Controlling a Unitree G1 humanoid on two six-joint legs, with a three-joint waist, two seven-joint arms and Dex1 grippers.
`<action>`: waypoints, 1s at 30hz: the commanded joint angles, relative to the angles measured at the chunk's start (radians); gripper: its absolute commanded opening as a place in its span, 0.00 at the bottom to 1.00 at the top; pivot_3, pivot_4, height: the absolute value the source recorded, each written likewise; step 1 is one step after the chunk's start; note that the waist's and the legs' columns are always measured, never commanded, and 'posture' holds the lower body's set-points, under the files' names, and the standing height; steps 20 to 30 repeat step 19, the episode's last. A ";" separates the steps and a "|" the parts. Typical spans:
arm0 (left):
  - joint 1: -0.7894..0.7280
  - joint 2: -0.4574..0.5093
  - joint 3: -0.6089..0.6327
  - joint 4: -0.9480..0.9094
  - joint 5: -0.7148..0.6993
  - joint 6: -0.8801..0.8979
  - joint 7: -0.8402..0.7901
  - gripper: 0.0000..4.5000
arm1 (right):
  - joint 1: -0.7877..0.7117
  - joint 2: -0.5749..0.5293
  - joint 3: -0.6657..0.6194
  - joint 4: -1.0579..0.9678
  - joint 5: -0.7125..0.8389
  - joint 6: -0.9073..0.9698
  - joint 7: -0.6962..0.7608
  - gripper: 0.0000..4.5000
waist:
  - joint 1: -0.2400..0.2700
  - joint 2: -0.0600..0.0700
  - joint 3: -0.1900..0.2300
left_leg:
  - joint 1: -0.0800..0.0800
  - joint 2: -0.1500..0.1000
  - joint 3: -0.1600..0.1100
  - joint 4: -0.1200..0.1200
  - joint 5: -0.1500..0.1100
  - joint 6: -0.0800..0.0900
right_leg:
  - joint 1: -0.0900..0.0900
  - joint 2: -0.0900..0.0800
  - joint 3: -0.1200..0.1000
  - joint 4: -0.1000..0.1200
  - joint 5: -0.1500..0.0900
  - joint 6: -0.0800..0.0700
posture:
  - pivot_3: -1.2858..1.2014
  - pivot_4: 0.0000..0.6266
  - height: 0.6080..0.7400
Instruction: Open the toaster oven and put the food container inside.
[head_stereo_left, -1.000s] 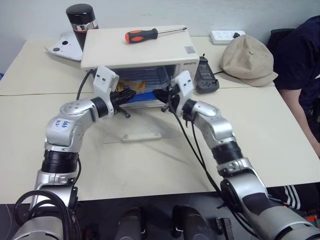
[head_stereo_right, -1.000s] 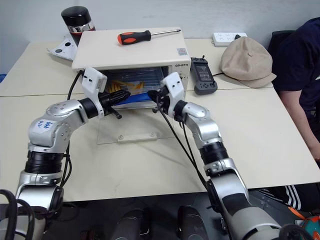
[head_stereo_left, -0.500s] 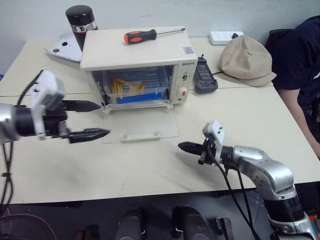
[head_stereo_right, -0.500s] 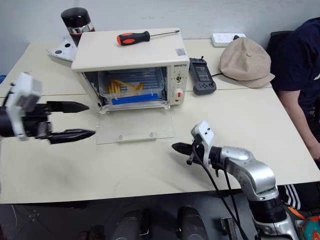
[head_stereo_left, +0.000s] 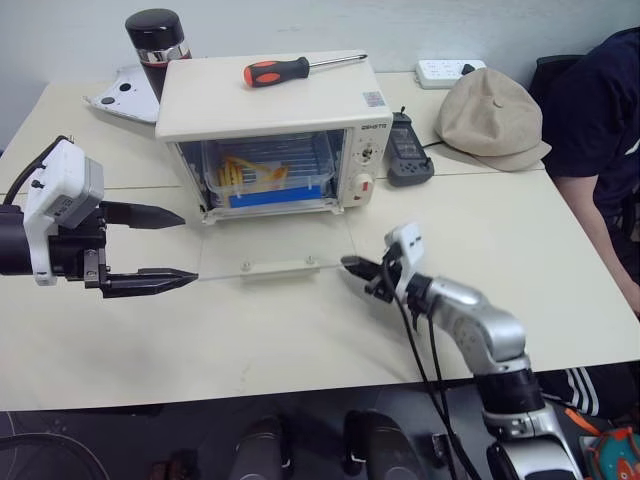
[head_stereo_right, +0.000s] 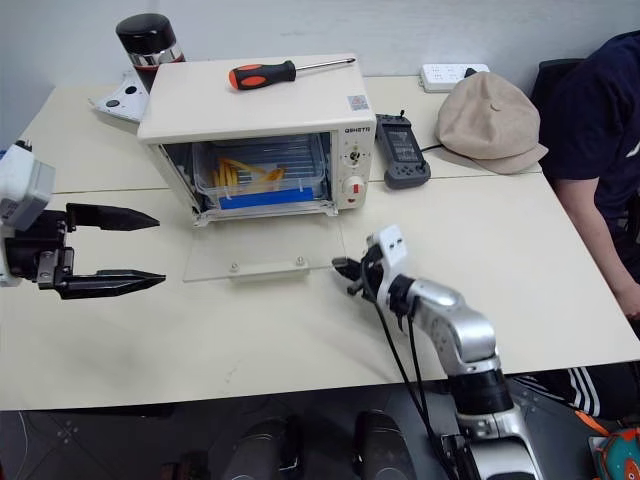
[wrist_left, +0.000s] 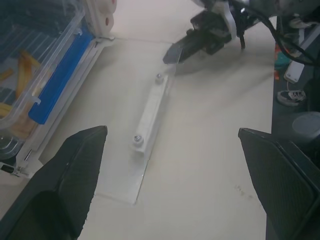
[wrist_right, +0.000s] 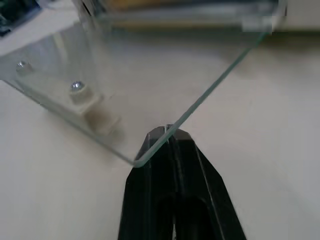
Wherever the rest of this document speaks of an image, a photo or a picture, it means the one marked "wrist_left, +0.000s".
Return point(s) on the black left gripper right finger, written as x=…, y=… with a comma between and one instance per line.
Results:
x=270, y=170

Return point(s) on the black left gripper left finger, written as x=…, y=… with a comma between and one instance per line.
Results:
x=62, y=175

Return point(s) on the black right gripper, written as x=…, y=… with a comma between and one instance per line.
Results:
x=212, y=30

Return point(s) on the clear food container blue clips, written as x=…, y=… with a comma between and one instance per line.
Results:
x=37, y=62

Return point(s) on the silver screw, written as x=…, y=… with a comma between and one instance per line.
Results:
x=137, y=137
x=158, y=75

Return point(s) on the grey round base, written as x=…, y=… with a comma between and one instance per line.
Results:
x=306, y=125

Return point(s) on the white plastic stop block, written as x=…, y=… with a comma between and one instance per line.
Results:
x=151, y=110

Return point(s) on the black sneaker white laces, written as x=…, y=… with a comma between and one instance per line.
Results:
x=291, y=97

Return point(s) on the clear bin with blue latch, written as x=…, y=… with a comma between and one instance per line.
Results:
x=80, y=82

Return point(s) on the teal object on floor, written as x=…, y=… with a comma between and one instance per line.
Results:
x=282, y=60

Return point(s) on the white power strip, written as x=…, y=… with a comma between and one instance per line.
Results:
x=294, y=71

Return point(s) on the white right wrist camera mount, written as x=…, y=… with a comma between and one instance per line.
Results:
x=228, y=17

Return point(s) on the clear flat base plate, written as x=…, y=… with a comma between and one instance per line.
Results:
x=130, y=185

